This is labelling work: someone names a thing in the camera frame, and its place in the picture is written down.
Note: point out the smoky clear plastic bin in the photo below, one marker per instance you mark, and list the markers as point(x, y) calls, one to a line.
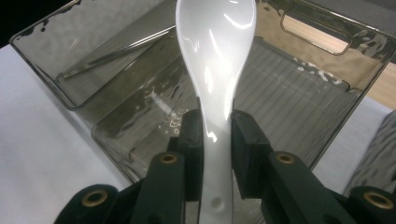
point(93, 37)
point(295, 102)
point(378, 155)

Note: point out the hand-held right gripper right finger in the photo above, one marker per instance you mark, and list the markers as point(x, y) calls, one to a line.
point(249, 155)

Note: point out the white ceramic soup spoon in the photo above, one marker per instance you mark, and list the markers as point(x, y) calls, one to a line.
point(214, 62)

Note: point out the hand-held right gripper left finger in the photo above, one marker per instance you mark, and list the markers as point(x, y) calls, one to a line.
point(193, 149)

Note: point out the metal chopstick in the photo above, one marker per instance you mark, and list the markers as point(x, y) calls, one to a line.
point(120, 53)
point(118, 49)

